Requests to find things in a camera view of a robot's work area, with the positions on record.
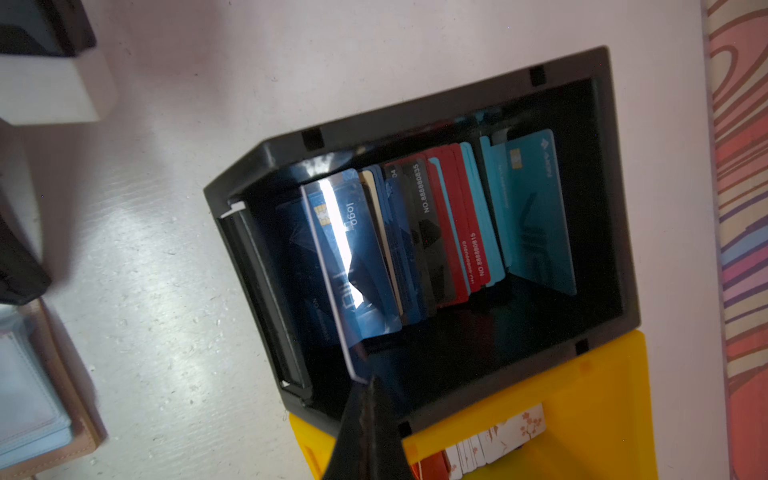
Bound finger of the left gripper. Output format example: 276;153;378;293
1;219;51;306

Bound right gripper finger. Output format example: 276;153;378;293
323;376;414;480

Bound tan leather card holder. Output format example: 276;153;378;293
1;301;103;479

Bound blue credit card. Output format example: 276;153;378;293
300;169;402;384

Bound teal card in bin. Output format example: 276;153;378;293
480;129;577;296

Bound black plastic bin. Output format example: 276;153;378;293
204;46;640;433

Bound yellow plastic bin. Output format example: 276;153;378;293
290;324;658;479

